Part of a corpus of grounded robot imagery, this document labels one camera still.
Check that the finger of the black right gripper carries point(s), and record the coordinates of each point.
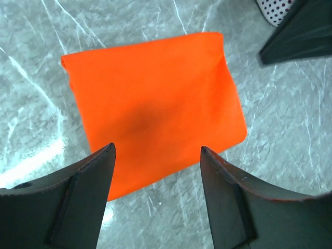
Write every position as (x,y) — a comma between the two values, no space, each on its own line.
(304,33)

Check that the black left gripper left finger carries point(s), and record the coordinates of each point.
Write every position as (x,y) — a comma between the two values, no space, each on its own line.
(63,209)

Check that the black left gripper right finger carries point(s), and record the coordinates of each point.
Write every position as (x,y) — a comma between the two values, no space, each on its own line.
(247,212)

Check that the orange t shirt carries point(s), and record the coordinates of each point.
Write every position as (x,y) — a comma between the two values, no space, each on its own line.
(159,102)

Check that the white laundry basket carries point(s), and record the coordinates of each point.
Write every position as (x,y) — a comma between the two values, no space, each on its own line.
(274,11)

